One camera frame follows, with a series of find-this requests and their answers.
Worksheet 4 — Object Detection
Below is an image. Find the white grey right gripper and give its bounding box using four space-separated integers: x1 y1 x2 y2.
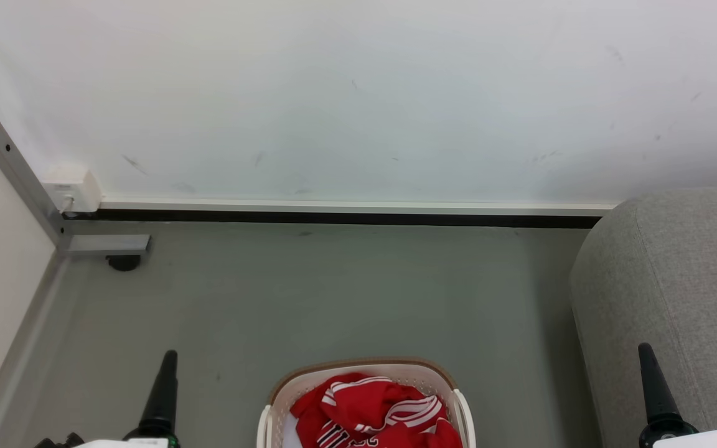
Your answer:
637 343 717 448

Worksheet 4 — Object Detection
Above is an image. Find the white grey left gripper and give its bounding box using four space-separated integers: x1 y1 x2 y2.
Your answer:
75 350 181 448

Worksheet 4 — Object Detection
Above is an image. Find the red white striped garment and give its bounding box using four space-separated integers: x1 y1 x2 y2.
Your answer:
289 372 464 448

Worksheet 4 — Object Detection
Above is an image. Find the grey fabric sofa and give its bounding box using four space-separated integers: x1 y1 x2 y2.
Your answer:
569 187 717 448

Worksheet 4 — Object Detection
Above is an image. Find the cream perforated laundry basket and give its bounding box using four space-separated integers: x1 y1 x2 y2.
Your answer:
256 357 477 448

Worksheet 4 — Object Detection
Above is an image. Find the white and black baseboard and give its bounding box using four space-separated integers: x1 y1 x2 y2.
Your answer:
62 197 620 230

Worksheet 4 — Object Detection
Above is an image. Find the black round frame foot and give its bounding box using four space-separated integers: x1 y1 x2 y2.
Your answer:
106 254 142 273

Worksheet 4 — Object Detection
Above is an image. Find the white wall socket box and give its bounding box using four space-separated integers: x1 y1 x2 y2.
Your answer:
41 167 103 215

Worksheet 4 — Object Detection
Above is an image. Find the grey metal partition frame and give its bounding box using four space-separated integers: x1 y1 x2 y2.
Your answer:
0 120 151 448

